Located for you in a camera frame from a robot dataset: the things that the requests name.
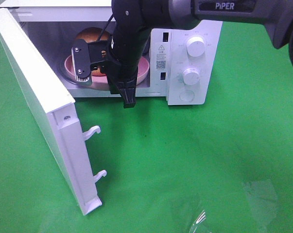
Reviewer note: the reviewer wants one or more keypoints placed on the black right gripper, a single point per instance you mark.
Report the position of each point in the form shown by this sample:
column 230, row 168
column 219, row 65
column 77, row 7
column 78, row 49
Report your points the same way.
column 117, row 58

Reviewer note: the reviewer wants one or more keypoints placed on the pink round plate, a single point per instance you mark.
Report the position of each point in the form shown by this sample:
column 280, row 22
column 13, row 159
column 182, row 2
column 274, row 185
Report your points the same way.
column 99, row 80

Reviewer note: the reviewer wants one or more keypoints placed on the round door release button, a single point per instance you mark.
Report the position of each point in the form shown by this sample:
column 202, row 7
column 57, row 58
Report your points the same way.
column 187, row 96

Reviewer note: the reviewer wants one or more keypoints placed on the burger with lettuce tomato cheese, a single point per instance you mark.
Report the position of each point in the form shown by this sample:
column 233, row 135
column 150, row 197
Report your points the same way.
column 89, row 35

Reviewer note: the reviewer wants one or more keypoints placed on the white microwave door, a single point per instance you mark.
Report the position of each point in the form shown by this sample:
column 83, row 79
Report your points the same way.
column 54, row 111

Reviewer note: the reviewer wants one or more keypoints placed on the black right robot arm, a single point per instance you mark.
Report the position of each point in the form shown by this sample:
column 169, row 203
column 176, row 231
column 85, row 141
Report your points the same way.
column 136, row 18

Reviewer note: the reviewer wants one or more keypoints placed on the white microwave oven body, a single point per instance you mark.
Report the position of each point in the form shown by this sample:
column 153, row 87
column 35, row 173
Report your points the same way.
column 52, row 26

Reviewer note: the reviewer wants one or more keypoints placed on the lower white round knob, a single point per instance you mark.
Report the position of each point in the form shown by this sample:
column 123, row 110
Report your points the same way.
column 191, row 76

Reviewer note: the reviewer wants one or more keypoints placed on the white round knob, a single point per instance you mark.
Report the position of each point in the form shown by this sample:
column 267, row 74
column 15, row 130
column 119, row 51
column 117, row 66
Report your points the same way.
column 191, row 76
column 196, row 46

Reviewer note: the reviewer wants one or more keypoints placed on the upper white round knob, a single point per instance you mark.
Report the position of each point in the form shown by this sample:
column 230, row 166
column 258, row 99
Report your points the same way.
column 196, row 46

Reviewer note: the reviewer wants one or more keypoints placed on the clear plastic film piece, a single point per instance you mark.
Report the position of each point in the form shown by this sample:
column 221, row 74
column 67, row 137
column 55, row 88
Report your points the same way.
column 197, row 223

